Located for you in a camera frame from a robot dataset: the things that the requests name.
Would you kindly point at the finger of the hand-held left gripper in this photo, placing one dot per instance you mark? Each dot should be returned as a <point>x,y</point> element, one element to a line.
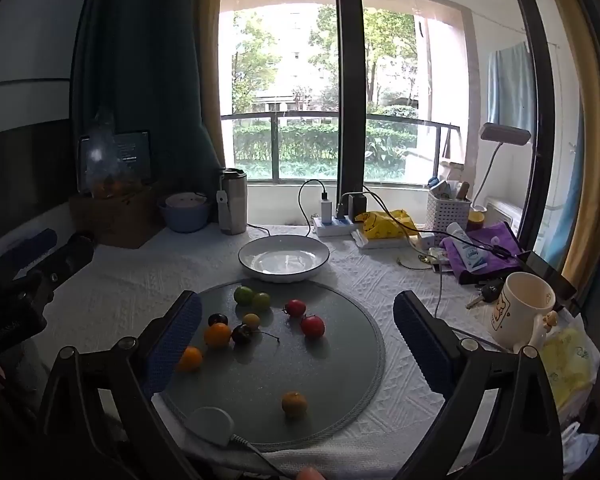
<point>72,255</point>
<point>35,247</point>

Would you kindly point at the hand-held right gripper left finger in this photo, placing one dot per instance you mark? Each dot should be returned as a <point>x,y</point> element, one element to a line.
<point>177,335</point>

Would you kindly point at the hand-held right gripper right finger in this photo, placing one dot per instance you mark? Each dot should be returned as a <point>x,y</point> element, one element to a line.
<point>420,340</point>

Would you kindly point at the orange cherry tomato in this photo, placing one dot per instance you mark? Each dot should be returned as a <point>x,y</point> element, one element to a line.
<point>191,358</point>
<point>294,404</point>
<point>217,335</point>

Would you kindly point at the dark cherry with stem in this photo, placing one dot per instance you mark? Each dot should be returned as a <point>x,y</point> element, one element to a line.
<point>241,333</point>

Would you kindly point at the small yellow cherry tomato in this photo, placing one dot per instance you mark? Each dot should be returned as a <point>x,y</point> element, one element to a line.
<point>251,320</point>

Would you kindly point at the green cherry tomato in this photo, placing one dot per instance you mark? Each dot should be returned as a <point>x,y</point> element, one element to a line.
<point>243,294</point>
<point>261,300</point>

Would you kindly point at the red cherry tomato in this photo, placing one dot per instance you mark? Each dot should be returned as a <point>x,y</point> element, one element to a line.
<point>312,326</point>
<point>295,307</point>

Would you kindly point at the white bowl with dark rim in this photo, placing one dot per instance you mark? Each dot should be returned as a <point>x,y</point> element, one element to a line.
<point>284,260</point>

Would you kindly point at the brown cardboard box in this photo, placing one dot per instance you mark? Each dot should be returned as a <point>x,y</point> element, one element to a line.
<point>115,217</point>

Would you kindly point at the car key with keys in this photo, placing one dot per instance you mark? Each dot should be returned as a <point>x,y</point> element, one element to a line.
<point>490,292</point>

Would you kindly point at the clear plastic bag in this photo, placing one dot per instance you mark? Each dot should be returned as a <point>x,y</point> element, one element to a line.
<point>105,175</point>

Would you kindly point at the grey round mat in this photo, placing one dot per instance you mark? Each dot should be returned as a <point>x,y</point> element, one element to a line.
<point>330,375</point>

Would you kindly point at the white tube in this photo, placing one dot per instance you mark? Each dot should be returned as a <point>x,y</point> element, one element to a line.
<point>467,250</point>

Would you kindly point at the cream mug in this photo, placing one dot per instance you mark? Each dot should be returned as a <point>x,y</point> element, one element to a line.
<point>522,315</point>

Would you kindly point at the white flat packet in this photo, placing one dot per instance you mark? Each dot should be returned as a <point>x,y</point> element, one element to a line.
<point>375,243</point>

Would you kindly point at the blue bowl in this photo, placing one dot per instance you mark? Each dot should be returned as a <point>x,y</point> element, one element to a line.
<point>185,217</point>

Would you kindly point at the dark tablet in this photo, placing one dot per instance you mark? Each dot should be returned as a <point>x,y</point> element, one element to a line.
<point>132,152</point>

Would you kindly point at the yellow printed plastic bag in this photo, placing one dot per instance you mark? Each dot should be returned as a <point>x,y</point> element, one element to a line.
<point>385,225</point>

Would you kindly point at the purple cloth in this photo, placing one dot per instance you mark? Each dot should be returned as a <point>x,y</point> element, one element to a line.
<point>495,240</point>

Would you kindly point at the white perforated basket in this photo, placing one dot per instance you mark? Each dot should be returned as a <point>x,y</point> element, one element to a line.
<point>447,212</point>

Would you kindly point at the amber jar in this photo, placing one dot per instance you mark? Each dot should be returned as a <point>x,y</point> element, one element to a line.
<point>476,220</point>

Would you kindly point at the white power strip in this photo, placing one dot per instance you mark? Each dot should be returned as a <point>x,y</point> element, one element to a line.
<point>335,227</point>

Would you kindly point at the black phone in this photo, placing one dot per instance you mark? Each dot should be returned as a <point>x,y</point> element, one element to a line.
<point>547,272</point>

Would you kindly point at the steel tumbler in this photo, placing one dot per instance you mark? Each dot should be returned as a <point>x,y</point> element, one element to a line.
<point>232,200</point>

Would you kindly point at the black charger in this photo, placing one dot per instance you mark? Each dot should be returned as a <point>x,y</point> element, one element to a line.
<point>357,206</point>

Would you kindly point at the pale yellow plastic bag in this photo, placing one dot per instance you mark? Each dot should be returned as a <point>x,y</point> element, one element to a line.
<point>570,365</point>

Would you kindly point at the white charger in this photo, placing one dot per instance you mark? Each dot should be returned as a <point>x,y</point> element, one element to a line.
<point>326,208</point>

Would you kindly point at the white plastic bag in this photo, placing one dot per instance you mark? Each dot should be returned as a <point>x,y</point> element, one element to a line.
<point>577,445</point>

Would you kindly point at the teal curtain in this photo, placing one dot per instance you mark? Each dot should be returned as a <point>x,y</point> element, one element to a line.
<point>140,60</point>

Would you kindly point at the white desk lamp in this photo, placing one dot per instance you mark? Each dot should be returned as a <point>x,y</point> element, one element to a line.
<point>505,135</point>

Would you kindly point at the yellow curtain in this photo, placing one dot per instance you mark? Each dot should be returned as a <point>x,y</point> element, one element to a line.
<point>207,60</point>
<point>595,110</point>

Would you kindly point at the balcony railing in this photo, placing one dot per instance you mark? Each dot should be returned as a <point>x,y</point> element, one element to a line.
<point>280,118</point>

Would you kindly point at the blue hanging towel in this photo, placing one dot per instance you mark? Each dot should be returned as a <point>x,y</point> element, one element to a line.
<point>510,90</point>

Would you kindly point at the dark window post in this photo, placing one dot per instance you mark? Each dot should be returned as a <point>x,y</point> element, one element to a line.
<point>350,85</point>

